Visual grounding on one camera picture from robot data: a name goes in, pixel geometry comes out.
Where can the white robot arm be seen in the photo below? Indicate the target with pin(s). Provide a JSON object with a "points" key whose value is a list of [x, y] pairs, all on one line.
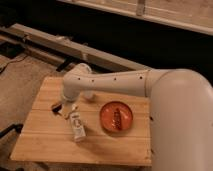
{"points": [[181, 111]]}

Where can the long white rail beam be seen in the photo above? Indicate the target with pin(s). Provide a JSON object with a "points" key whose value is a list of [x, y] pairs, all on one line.
{"points": [[80, 51]]}

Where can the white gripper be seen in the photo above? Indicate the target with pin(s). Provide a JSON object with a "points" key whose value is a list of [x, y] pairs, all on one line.
{"points": [[70, 98]]}

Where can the wooden table board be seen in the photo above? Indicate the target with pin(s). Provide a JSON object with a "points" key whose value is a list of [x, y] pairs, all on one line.
{"points": [[47, 137]]}

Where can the black handle at left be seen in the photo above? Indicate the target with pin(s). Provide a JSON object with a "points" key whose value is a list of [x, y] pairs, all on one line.
{"points": [[16, 127]]}

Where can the brown item on plate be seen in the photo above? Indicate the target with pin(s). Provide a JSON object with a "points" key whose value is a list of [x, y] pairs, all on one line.
{"points": [[117, 119]]}

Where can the orange round plate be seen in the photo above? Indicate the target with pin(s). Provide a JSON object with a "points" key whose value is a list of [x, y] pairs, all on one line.
{"points": [[107, 116]]}

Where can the white paper cup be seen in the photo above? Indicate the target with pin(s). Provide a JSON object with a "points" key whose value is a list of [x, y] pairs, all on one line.
{"points": [[88, 95]]}

